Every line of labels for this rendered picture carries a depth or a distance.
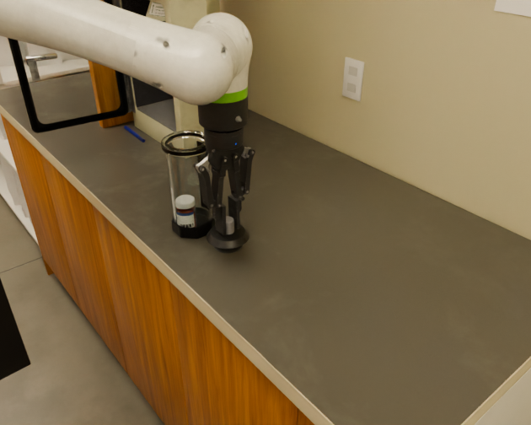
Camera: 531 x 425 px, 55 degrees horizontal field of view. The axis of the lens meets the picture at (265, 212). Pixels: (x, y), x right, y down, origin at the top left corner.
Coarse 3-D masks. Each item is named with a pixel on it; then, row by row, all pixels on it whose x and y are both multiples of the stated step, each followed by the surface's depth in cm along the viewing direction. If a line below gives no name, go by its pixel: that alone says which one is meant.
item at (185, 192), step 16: (176, 144) 114; (192, 144) 115; (176, 160) 108; (192, 160) 108; (176, 176) 110; (192, 176) 110; (176, 192) 113; (192, 192) 112; (176, 208) 115; (192, 208) 114; (208, 208) 117; (192, 224) 116
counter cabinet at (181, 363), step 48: (48, 192) 190; (48, 240) 222; (96, 240) 159; (96, 288) 182; (144, 288) 137; (144, 336) 154; (192, 336) 121; (144, 384) 174; (192, 384) 133; (240, 384) 108; (528, 384) 96
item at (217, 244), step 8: (232, 224) 107; (240, 224) 111; (208, 232) 110; (216, 232) 109; (232, 232) 108; (240, 232) 109; (248, 232) 111; (208, 240) 108; (216, 240) 106; (224, 240) 106; (232, 240) 106; (240, 240) 107; (216, 248) 108; (224, 248) 106; (232, 248) 106; (240, 248) 109
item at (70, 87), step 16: (32, 48) 145; (48, 48) 147; (48, 64) 149; (64, 64) 152; (80, 64) 154; (96, 64) 157; (48, 80) 151; (64, 80) 154; (80, 80) 156; (96, 80) 159; (112, 80) 161; (32, 96) 151; (48, 96) 153; (64, 96) 156; (80, 96) 158; (96, 96) 161; (112, 96) 164; (48, 112) 155; (64, 112) 158; (80, 112) 161; (96, 112) 163
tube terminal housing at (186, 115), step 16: (160, 0) 132; (176, 0) 130; (192, 0) 133; (208, 0) 139; (176, 16) 132; (192, 16) 135; (176, 112) 147; (192, 112) 148; (144, 128) 168; (160, 128) 159; (176, 128) 150; (192, 128) 150
